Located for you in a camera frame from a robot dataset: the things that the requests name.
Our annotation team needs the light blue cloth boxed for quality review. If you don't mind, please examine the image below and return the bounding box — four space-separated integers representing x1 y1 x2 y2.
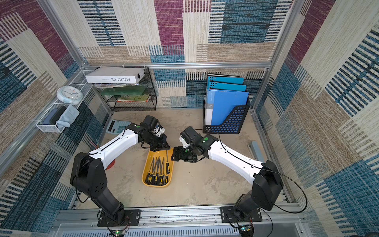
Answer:
56 105 80 130

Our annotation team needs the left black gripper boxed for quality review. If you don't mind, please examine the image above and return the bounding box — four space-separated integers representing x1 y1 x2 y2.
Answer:
143 132 172 152

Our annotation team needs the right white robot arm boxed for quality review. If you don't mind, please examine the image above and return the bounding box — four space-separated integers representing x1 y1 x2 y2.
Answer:
171 126 283 221

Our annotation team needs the red pen cup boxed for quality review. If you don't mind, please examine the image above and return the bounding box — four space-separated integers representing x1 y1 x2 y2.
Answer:
106 160 115 170

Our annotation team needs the blue front folder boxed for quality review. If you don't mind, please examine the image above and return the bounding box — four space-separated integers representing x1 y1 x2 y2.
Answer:
204 89 249 125

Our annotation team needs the teal folder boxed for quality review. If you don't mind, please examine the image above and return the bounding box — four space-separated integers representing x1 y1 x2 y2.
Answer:
208 74 244 85
206 81 247 92

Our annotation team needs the white wire wall basket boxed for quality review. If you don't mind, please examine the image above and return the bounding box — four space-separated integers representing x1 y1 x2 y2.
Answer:
36 70 92 133

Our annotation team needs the black wire shelf rack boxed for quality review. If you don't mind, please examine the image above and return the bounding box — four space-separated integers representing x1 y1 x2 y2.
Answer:
94 68 158 112

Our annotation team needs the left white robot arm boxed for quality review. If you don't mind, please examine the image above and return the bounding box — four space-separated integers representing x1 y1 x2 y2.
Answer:
70 115 170 225

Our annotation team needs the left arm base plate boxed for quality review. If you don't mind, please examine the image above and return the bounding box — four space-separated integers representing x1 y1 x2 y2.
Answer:
97 209 141 227

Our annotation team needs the green book on shelf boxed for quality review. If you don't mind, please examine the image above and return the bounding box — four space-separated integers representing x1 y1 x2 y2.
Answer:
100 86 147 96

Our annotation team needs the teal rear folder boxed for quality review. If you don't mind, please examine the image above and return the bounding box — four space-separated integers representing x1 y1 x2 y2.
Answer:
208 74 244 85

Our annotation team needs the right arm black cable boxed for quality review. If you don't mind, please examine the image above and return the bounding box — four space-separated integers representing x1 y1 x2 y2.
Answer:
193 128 309 214

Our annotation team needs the white round clock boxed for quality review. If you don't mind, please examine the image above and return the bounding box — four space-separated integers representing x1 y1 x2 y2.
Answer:
56 86 84 105

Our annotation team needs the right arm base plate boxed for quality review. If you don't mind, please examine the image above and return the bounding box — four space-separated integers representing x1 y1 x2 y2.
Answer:
219 206 263 223

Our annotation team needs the dark phone in basket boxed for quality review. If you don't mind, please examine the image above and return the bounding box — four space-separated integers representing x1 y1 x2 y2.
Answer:
42 106 66 125

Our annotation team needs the teal calculator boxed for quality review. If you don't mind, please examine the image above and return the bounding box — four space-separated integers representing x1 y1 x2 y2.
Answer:
106 119 131 135

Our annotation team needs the black perforated file holder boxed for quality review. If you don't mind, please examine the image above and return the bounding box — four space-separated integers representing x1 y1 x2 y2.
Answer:
202 99 250 134

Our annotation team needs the white folio box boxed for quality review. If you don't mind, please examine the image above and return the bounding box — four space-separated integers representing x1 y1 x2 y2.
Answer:
85 67 146 84

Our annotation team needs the yellow storage tray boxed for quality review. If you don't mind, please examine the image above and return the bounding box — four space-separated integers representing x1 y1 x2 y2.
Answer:
142 149 174 188

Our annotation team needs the teal middle folder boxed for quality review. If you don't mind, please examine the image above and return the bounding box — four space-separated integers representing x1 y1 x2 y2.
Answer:
206 81 247 92

